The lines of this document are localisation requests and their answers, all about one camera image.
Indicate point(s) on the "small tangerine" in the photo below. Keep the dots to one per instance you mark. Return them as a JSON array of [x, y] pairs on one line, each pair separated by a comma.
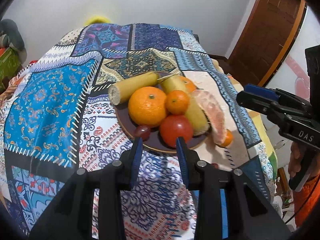
[[177, 102]]

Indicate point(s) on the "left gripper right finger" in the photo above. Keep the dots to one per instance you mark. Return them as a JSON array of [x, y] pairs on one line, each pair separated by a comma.
[[198, 175]]

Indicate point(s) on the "red tomato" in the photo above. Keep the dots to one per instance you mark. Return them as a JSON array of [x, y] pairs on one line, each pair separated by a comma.
[[174, 126]]

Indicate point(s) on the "person right hand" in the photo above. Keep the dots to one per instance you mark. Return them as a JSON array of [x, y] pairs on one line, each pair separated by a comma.
[[296, 156]]

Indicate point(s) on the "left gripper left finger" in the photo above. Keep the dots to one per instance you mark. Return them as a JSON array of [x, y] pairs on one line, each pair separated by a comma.
[[120, 175]]

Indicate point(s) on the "medium orange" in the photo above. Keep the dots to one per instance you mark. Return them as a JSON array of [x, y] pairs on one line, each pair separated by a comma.
[[190, 86]]

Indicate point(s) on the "grey neck pillow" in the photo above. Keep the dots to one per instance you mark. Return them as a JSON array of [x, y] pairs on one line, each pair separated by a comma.
[[11, 37]]

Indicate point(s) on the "blue patchwork bedspread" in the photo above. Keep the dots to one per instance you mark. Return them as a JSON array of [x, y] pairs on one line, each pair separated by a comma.
[[59, 117]]

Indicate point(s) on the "green patterned box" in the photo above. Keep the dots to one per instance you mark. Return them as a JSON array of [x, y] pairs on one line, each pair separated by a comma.
[[10, 65]]

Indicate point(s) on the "brown wooden door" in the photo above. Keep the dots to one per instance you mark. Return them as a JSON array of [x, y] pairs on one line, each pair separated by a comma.
[[266, 37]]

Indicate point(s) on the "red grape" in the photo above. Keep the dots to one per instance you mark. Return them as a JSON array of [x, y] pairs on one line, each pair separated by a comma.
[[143, 132]]

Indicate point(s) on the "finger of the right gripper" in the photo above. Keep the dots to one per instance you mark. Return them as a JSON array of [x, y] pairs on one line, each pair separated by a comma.
[[266, 104], [265, 91]]

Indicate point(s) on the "yellow headboard cushion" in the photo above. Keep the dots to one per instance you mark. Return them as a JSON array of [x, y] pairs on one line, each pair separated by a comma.
[[96, 19]]

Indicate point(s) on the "yellow banana piece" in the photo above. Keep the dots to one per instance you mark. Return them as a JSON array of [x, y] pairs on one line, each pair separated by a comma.
[[194, 113], [120, 92]]

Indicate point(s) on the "purple round plate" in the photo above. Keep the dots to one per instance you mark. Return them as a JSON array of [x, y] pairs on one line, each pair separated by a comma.
[[154, 142]]

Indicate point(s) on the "large orange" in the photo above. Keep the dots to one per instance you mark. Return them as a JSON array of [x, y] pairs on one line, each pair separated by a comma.
[[146, 106]]

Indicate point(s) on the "tiny tangerine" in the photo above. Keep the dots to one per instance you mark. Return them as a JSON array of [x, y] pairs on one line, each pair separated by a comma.
[[228, 139]]

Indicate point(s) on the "pink grapefruit slice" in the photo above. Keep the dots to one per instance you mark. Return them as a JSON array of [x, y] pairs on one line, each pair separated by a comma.
[[208, 103]]

